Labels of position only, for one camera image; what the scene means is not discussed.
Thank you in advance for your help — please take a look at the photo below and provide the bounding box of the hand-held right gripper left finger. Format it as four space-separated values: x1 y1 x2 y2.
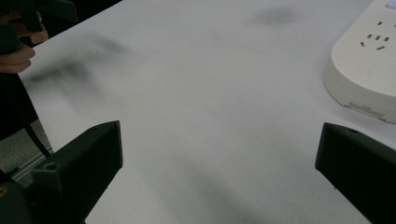
27 119 124 224

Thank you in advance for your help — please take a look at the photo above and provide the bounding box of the black cable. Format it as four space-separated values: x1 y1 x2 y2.
23 124 52 158

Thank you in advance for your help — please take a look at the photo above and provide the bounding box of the white power strip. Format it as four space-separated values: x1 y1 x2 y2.
323 0 396 124

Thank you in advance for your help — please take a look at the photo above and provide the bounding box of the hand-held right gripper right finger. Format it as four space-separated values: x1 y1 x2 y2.
315 121 396 224

